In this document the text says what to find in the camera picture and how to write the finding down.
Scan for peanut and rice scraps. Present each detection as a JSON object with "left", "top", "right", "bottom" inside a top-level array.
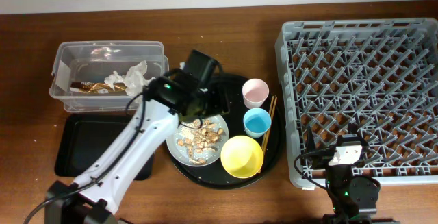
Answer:
[{"left": 175, "top": 119, "right": 227, "bottom": 166}]

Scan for grey round plate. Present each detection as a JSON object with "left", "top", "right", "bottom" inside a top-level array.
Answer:
[{"left": 166, "top": 115, "right": 229, "bottom": 167}]

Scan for large white tissue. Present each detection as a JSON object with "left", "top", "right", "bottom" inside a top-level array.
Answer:
[{"left": 104, "top": 61, "right": 155, "bottom": 96}]

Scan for gold snack wrapper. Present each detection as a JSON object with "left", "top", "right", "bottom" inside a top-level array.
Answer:
[{"left": 70, "top": 82, "right": 127, "bottom": 94}]

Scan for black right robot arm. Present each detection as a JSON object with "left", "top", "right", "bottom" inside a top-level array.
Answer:
[{"left": 305, "top": 124, "right": 381, "bottom": 223}]

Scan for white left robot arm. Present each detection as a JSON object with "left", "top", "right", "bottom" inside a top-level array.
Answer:
[{"left": 41, "top": 83, "right": 229, "bottom": 223}]

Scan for grey dishwasher rack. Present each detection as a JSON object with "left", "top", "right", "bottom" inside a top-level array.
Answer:
[{"left": 275, "top": 18, "right": 437, "bottom": 189}]

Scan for clear plastic waste bin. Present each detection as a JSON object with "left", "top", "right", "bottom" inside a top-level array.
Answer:
[{"left": 49, "top": 40, "right": 169, "bottom": 113}]

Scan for pink plastic cup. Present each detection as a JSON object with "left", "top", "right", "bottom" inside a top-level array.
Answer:
[{"left": 242, "top": 79, "right": 270, "bottom": 109}]

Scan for blue plastic cup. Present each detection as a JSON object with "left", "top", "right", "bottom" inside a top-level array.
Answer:
[{"left": 243, "top": 108, "right": 269, "bottom": 138}]

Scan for wooden chopstick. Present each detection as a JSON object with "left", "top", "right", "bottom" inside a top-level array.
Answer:
[
  {"left": 261, "top": 96, "right": 277, "bottom": 153},
  {"left": 261, "top": 95, "right": 278, "bottom": 155}
]

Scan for yellow plastic bowl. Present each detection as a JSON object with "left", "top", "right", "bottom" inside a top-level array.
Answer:
[{"left": 220, "top": 136, "right": 264, "bottom": 179}]

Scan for round black tray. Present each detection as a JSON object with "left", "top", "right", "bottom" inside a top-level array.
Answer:
[{"left": 171, "top": 74, "right": 286, "bottom": 190}]

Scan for black rectangular tray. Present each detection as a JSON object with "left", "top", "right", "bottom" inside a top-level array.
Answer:
[{"left": 53, "top": 114, "right": 155, "bottom": 181}]

